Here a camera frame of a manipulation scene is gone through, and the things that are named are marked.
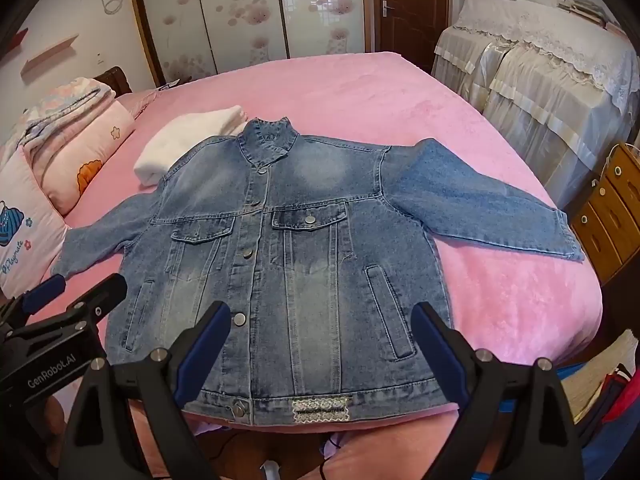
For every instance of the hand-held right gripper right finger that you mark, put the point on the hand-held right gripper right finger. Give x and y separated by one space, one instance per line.
440 355

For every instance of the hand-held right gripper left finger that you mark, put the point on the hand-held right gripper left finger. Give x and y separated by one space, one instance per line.
205 350

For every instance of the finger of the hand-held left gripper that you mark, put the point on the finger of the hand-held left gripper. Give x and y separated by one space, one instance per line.
100 292
44 290

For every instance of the blue denim jacket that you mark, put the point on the blue denim jacket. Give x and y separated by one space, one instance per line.
310 260

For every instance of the pink cartoon print pillow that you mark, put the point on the pink cartoon print pillow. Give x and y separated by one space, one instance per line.
25 220

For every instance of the person's pink clothing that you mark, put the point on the person's pink clothing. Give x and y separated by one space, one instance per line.
380 450

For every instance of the white folded garment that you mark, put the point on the white folded garment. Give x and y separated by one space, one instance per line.
170 150

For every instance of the beige knitted cloth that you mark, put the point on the beige knitted cloth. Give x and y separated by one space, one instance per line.
620 347

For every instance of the red cloth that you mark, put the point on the red cloth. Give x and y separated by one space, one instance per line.
617 395

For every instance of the folded striped pink quilt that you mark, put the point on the folded striped pink quilt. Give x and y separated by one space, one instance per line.
65 100

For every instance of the dark wooden headboard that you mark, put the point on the dark wooden headboard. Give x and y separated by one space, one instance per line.
117 80

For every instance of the wooden drawer cabinet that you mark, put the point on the wooden drawer cabinet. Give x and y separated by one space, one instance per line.
605 215

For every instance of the small white packet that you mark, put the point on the small white packet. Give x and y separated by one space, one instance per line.
169 84

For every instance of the pink bed blanket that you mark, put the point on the pink bed blanket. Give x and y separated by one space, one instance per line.
450 110

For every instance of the cream lace covered furniture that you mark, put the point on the cream lace covered furniture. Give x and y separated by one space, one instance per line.
540 85

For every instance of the floral sliding door wardrobe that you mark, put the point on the floral sliding door wardrobe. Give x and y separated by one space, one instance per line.
240 10

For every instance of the brown wooden door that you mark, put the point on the brown wooden door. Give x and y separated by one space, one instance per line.
415 10

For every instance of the stack of books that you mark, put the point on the stack of books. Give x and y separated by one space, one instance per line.
585 7

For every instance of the pink wall shelf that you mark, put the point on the pink wall shelf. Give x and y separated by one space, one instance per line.
50 55

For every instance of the red wall decoration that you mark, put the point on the red wall decoration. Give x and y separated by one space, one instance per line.
17 41

